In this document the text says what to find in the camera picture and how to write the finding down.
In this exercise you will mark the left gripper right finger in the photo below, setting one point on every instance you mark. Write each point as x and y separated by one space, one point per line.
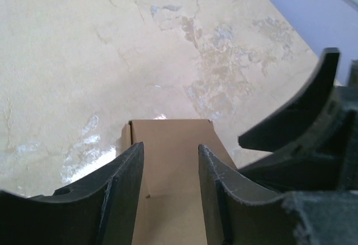
240 211

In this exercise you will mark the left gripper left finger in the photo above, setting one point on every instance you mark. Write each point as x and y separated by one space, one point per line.
99 208

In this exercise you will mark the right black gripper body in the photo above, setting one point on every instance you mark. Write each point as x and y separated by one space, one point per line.
340 139

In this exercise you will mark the brown cardboard box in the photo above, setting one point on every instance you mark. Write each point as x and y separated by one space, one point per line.
169 207

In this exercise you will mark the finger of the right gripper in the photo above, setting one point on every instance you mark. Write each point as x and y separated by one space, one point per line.
293 118
296 168

